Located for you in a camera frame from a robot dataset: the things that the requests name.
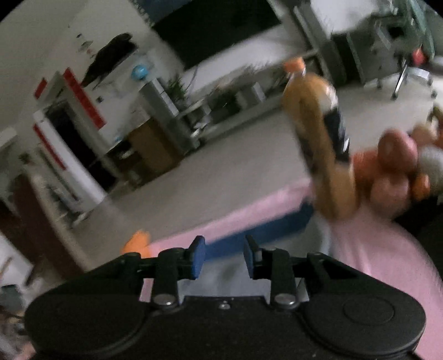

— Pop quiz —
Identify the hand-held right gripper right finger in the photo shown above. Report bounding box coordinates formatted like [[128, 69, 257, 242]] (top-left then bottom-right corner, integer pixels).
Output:
[[243, 235, 371, 311]]

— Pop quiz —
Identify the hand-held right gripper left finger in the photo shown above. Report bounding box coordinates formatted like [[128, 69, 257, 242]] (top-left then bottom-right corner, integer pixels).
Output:
[[69, 235, 206, 310]]

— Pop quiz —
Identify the grey and blue sweatshirt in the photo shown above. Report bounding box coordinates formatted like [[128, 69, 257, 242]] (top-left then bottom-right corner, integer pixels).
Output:
[[194, 202, 334, 302]]

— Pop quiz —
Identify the orange plush toy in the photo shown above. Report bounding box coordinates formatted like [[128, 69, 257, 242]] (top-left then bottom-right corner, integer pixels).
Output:
[[121, 230, 151, 257]]

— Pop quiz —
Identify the brown wooden cabinet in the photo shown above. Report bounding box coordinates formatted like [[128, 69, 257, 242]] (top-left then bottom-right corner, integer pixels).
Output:
[[128, 119, 179, 175]]

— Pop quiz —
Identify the pink printed blanket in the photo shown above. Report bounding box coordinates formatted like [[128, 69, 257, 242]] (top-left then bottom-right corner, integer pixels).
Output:
[[142, 178, 443, 360]]

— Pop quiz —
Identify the orange juice bottle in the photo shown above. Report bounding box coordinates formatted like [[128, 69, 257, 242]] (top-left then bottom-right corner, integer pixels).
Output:
[[282, 57, 357, 218]]

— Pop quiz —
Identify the large orange fruit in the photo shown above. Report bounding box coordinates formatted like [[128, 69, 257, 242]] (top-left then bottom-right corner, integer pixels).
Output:
[[353, 152, 381, 187]]

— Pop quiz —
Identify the grey television stand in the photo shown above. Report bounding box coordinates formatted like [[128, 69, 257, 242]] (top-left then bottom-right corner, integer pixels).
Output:
[[180, 81, 289, 139]]

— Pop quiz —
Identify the pale red apple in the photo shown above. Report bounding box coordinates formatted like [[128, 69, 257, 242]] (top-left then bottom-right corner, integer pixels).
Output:
[[370, 173, 412, 212]]

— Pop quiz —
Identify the tall grey speaker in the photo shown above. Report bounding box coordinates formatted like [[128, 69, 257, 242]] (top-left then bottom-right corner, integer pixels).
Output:
[[140, 79, 201, 151]]

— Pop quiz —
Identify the green potted plant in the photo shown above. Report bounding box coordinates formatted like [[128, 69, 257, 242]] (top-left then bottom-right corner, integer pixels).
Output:
[[166, 76, 192, 104]]

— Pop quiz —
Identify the small orange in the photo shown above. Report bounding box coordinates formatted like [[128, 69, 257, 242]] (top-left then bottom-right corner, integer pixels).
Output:
[[413, 173, 431, 201]]

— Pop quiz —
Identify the white net wrapped fruit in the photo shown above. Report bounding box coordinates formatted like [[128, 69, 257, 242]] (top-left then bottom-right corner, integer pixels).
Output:
[[419, 147, 443, 181]]

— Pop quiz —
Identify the pale pear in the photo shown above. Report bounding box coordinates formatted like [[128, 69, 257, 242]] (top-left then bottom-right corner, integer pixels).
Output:
[[412, 126, 438, 146]]

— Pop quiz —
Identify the black television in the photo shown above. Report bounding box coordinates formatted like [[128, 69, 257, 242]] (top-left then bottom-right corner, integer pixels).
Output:
[[152, 0, 282, 70]]

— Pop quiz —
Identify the grey drawer cabinet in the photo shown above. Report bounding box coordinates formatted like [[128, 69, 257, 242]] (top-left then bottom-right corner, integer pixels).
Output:
[[330, 14, 398, 85]]

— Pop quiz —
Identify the chrome office chair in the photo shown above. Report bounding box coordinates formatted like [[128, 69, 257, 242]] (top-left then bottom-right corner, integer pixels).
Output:
[[374, 10, 438, 101]]

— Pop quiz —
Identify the door frame with red banners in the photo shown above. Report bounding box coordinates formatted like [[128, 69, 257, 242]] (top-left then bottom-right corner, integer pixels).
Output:
[[33, 67, 108, 212]]

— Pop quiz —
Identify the black wall object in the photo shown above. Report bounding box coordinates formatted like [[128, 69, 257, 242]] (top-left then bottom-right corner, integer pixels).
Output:
[[80, 33, 135, 89]]

